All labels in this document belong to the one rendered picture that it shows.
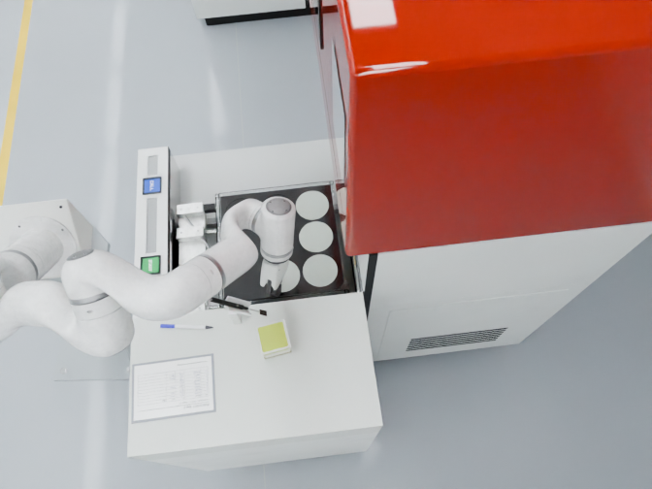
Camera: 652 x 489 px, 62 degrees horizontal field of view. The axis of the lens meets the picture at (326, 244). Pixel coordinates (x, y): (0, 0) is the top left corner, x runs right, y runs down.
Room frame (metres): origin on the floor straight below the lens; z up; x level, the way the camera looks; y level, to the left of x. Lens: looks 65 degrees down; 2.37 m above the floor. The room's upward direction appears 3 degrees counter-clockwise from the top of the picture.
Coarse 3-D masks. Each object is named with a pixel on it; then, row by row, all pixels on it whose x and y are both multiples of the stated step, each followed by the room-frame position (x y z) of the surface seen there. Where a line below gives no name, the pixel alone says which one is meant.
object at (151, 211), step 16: (144, 160) 0.96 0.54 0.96; (160, 160) 0.95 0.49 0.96; (144, 176) 0.90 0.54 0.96; (160, 176) 0.90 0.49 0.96; (144, 208) 0.79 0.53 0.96; (160, 208) 0.79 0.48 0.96; (144, 224) 0.74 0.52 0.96; (160, 224) 0.73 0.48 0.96; (144, 240) 0.69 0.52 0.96; (160, 240) 0.68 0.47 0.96; (144, 256) 0.63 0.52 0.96
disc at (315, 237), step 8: (312, 224) 0.74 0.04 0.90; (320, 224) 0.74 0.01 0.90; (304, 232) 0.71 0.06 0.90; (312, 232) 0.71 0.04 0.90; (320, 232) 0.71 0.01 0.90; (328, 232) 0.71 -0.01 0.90; (304, 240) 0.69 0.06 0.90; (312, 240) 0.69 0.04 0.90; (320, 240) 0.68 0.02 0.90; (328, 240) 0.68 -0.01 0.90; (312, 248) 0.66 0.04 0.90; (320, 248) 0.66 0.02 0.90
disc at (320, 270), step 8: (312, 256) 0.63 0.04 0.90; (320, 256) 0.63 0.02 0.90; (328, 256) 0.63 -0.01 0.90; (304, 264) 0.61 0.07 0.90; (312, 264) 0.61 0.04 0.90; (320, 264) 0.61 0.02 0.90; (328, 264) 0.61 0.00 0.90; (336, 264) 0.60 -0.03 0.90; (304, 272) 0.59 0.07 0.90; (312, 272) 0.58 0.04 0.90; (320, 272) 0.58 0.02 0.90; (328, 272) 0.58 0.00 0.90; (336, 272) 0.58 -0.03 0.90; (312, 280) 0.56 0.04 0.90; (320, 280) 0.56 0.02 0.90; (328, 280) 0.55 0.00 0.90
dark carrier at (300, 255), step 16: (272, 192) 0.86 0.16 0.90; (288, 192) 0.85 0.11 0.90; (304, 192) 0.85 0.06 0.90; (320, 192) 0.85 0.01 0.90; (224, 208) 0.81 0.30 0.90; (304, 224) 0.74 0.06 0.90; (256, 240) 0.70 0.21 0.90; (336, 240) 0.68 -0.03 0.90; (304, 256) 0.63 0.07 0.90; (336, 256) 0.63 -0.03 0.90; (256, 272) 0.59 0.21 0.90; (224, 288) 0.55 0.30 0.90; (240, 288) 0.55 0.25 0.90; (256, 288) 0.54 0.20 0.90; (304, 288) 0.54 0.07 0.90; (320, 288) 0.53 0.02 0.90; (336, 288) 0.53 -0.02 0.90
